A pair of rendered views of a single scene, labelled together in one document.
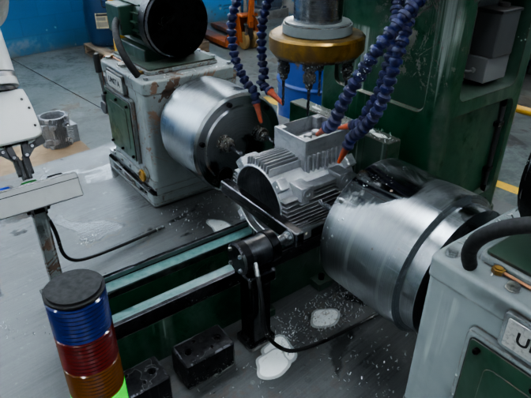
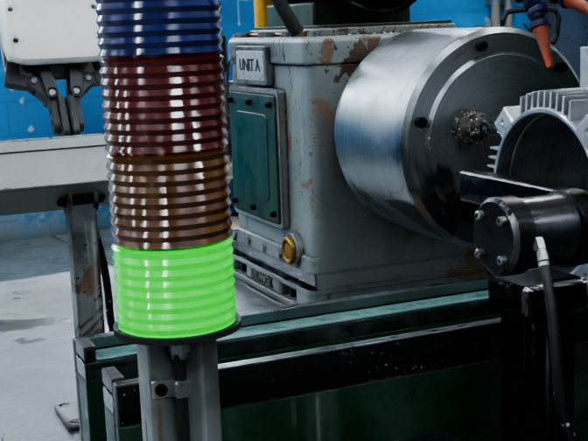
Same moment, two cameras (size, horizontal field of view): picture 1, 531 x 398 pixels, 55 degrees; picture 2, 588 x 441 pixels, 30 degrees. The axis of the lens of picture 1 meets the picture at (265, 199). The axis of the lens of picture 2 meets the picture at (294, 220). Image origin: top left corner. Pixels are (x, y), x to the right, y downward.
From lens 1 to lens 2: 0.39 m
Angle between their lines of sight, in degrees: 24
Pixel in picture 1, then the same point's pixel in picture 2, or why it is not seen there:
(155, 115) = (325, 108)
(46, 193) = (101, 158)
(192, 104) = (403, 56)
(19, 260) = (22, 372)
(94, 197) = not seen: hidden behind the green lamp
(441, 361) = not seen: outside the picture
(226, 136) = (472, 110)
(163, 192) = (331, 285)
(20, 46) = not seen: hidden behind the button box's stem
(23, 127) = (77, 37)
